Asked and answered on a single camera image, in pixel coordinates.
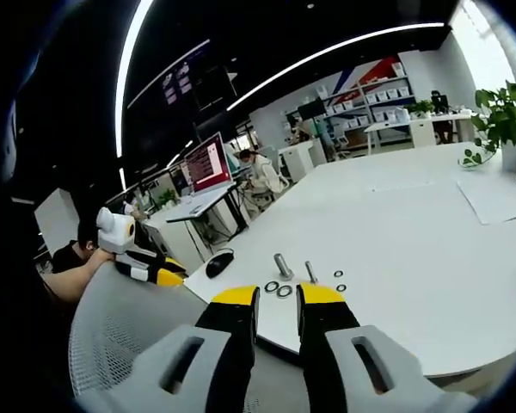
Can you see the small threaded stud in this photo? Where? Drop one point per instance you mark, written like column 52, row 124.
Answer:
column 311, row 272

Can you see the large potted plant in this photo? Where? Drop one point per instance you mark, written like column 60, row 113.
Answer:
column 505, row 125

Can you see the person's head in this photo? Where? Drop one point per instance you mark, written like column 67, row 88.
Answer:
column 87, row 236

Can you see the computer monitor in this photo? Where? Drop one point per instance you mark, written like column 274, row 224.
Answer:
column 208, row 165

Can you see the white drawer unit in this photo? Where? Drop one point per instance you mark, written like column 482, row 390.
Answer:
column 299, row 159

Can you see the small potted plant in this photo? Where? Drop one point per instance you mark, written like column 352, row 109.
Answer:
column 421, row 108

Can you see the long ceiling light strip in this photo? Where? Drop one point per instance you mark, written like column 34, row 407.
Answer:
column 327, row 51
column 127, row 77

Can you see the black monitor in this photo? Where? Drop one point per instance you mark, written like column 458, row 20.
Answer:
column 311, row 109

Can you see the shelf with white bins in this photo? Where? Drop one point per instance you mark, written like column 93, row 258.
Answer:
column 370, row 103

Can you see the grey mesh chair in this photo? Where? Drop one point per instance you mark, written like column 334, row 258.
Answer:
column 112, row 322

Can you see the large metal washer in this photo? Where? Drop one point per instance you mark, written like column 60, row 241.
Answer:
column 272, row 286
column 284, row 291

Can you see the white long table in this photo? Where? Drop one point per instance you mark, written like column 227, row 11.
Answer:
column 417, row 122

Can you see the small green plant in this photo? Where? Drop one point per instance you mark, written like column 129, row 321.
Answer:
column 168, row 198

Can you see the large threaded stud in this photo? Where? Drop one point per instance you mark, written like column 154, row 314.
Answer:
column 280, row 263

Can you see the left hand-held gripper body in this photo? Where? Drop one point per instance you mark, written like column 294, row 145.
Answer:
column 116, row 232

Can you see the white paper sheet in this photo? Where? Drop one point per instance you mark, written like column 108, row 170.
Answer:
column 490, row 198

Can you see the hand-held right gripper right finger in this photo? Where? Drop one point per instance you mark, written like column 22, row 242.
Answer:
column 327, row 327

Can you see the person's left hand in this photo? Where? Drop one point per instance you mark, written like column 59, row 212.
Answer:
column 104, row 256

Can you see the hanging ceiling screen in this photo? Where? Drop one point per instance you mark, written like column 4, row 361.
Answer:
column 177, row 82

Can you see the white standing desk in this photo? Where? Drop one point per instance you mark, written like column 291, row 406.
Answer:
column 202, row 206

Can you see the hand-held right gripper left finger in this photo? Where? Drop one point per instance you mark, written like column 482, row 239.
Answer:
column 228, row 327

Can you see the white cabinet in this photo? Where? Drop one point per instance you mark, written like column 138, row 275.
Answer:
column 423, row 132

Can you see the black computer mouse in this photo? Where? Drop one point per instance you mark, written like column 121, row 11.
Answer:
column 218, row 262

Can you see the person's dark shirt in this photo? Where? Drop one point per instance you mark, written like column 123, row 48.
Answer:
column 66, row 258

